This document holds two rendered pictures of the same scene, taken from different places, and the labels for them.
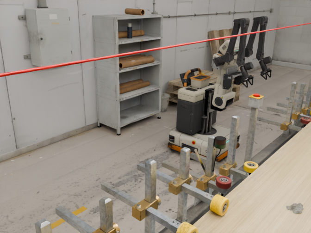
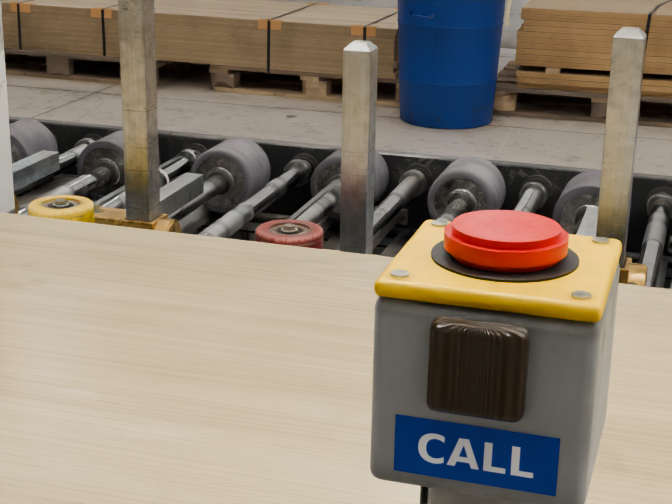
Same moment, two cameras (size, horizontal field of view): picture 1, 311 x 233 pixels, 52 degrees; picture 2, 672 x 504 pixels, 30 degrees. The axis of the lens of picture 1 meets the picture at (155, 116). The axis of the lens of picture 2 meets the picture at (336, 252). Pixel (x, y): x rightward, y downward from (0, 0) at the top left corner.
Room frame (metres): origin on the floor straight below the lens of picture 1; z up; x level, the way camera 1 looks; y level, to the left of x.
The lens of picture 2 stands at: (2.15, -0.31, 1.35)
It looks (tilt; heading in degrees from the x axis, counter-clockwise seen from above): 19 degrees down; 246
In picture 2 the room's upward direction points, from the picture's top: 1 degrees clockwise
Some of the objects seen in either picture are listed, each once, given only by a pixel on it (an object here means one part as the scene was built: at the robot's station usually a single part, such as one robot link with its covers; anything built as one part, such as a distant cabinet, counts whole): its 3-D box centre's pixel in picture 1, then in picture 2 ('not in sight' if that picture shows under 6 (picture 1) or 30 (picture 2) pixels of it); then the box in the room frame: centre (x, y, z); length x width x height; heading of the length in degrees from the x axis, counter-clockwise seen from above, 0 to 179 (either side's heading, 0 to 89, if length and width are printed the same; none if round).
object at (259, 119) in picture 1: (279, 124); not in sight; (2.51, -1.06, 0.80); 0.43 x 0.03 x 0.04; 50
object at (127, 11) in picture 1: (134, 11); not in sight; (4.54, 0.31, 1.59); 0.30 x 0.08 x 0.08; 50
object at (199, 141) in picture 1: (204, 139); not in sight; (3.56, -0.60, 0.16); 0.67 x 0.64 x 0.25; 49
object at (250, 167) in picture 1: (250, 172); not in sight; (1.62, -0.56, 0.85); 0.08 x 0.08 x 0.11
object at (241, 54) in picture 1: (242, 42); not in sight; (3.09, -0.82, 1.40); 0.11 x 0.06 x 0.43; 140
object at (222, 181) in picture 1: (222, 187); not in sight; (1.45, -0.37, 0.85); 0.08 x 0.08 x 0.11
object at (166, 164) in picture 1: (192, 176); not in sight; (1.58, -0.22, 0.84); 0.43 x 0.03 x 0.04; 50
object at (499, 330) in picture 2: not in sight; (477, 369); (1.97, -0.61, 1.20); 0.03 x 0.01 x 0.03; 140
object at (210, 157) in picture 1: (209, 174); not in sight; (1.56, -0.31, 0.87); 0.04 x 0.04 x 0.48; 50
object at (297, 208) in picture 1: (296, 206); not in sight; (1.22, -0.66, 0.91); 0.09 x 0.07 x 0.02; 116
